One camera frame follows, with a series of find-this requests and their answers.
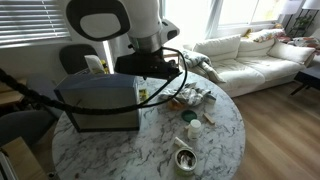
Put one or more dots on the orange object under cloth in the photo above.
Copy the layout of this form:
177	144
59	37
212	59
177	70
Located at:
175	105

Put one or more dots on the dark coffee table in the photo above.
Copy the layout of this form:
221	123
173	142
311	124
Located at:
309	77

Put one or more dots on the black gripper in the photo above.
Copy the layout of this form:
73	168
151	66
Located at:
147	65

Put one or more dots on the dark green round lid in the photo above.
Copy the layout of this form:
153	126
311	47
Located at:
188	115

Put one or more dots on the window blinds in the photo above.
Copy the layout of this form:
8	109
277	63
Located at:
24	21

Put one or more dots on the green tin can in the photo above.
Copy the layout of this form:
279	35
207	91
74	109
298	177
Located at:
185	162

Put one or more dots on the dark grey office chair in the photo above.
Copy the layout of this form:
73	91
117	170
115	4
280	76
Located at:
32	125

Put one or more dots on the white tube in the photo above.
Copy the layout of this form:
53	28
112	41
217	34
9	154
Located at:
181	143

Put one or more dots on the floral cushion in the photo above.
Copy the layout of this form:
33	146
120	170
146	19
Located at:
266	34

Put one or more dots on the small wooden block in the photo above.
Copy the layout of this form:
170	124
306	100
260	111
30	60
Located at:
209	118

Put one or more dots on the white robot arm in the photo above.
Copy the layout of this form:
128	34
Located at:
100	20

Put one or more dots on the yellow green small box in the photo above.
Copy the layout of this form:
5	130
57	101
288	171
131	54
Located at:
143	95

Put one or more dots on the white plastic bottle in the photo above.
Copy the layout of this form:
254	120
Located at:
193	129

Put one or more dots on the crumpled grey cloth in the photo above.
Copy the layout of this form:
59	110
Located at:
192	95

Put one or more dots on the grey striped blanket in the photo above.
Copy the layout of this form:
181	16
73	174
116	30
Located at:
200	64

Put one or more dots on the white sofa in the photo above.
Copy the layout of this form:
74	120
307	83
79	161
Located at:
248	66

